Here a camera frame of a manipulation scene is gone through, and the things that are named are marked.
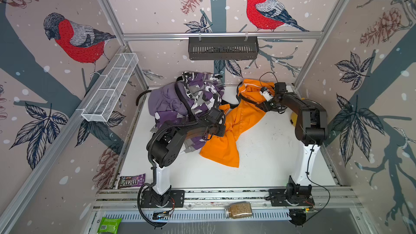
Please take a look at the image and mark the black belt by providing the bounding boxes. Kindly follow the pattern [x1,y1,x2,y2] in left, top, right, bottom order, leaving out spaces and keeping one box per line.
[175,71,211,121]
[221,82,269,112]
[135,90,152,106]

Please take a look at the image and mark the orange trousers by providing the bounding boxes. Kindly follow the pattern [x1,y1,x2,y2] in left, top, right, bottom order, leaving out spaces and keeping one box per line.
[199,79,274,168]

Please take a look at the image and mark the purple camouflage trousers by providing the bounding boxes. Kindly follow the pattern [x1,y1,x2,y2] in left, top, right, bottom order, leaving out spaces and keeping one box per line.
[149,70,225,155]

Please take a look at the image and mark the lilac purple trousers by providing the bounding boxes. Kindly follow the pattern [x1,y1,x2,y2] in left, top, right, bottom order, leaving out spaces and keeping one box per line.
[148,82,188,128]

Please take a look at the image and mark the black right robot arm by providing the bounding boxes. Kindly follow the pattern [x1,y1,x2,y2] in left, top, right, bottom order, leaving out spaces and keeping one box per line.
[260,82,328,205]

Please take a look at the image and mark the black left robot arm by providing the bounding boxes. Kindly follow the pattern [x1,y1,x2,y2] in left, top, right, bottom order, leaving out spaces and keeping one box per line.
[137,108,225,229]

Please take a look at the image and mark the jar of brown grains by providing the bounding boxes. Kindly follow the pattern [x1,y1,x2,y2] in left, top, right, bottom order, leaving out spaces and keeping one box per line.
[225,201,253,219]

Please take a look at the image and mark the purple candy packet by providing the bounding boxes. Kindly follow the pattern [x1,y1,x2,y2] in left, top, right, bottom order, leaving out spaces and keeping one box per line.
[118,173,146,189]

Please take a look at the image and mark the green wipes packet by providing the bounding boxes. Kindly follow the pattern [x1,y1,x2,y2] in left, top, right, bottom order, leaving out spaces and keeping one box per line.
[97,217,122,234]

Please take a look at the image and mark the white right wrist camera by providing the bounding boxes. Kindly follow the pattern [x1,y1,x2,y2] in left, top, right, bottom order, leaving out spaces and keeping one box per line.
[260,87,274,101]

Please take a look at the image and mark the black hanging wire basket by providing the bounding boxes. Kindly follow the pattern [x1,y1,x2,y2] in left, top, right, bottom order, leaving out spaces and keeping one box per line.
[188,36,260,61]

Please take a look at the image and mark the white wire mesh shelf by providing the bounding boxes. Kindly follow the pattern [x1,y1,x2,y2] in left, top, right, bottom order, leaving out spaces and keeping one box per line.
[81,53,138,122]

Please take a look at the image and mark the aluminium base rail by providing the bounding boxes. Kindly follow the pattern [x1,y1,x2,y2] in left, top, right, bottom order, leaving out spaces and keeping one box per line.
[91,186,363,223]

